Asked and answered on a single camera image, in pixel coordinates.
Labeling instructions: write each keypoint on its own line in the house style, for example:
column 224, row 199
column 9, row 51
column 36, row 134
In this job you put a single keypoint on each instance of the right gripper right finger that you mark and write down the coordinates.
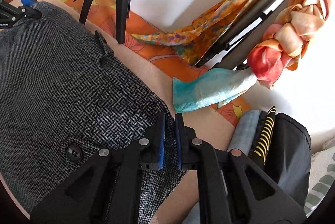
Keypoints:
column 232, row 188

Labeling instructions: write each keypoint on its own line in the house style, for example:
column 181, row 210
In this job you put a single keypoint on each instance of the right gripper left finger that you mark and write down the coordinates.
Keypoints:
column 107, row 187

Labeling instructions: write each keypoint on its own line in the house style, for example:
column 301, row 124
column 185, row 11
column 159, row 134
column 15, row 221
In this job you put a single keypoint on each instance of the grey houndstooth pants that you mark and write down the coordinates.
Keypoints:
column 61, row 85

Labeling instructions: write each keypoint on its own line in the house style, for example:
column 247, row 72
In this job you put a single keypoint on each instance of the black yellow striped garment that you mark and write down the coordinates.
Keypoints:
column 263, row 137

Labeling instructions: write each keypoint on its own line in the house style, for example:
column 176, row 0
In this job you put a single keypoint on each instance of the folded blue jeans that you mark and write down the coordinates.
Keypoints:
column 242, row 139

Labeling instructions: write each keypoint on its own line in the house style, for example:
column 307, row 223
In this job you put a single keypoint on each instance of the black folded garment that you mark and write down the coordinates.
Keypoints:
column 289, row 160

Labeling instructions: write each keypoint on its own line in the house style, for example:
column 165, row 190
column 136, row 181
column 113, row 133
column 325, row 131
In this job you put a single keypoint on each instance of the green white patterned pillow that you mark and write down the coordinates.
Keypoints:
column 320, row 180

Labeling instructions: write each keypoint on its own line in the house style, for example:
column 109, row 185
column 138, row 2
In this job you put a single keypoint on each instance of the orange patterned scarf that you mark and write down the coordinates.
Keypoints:
column 193, row 41

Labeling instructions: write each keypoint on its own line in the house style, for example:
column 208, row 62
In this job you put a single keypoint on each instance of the braided peach teal scarf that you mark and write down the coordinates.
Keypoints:
column 283, row 44

